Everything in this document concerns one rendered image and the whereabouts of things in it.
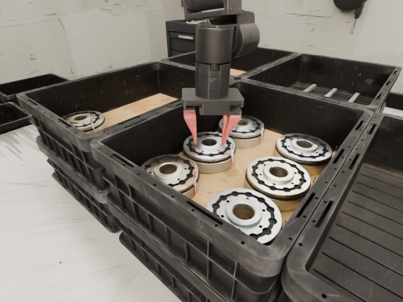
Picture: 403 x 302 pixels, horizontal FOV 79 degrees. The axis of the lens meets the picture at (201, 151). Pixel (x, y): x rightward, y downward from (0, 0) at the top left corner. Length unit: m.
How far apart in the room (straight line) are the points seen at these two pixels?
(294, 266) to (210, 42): 0.30
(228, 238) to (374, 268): 0.22
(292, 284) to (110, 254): 0.37
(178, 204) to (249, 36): 0.30
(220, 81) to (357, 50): 3.38
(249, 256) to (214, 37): 0.29
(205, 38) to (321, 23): 3.44
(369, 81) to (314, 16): 2.92
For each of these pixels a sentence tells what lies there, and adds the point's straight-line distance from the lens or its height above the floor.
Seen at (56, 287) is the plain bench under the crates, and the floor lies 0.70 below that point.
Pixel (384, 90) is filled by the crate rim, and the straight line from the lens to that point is 0.68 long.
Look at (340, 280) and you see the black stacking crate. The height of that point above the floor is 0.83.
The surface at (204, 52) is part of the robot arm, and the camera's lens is 0.39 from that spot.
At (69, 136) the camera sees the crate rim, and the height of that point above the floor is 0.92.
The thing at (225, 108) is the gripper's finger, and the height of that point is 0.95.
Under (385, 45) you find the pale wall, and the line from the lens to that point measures 3.69.
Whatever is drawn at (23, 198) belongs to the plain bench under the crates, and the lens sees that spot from 0.73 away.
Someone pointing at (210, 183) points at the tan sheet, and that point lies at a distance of 0.43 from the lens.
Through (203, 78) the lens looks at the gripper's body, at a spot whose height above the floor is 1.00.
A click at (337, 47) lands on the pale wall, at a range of 3.76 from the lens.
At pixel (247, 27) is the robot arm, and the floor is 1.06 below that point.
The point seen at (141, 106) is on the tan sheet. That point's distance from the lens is 0.74.
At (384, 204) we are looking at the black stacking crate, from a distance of 0.49.
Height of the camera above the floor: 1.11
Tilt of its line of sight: 33 degrees down
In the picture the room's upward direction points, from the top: straight up
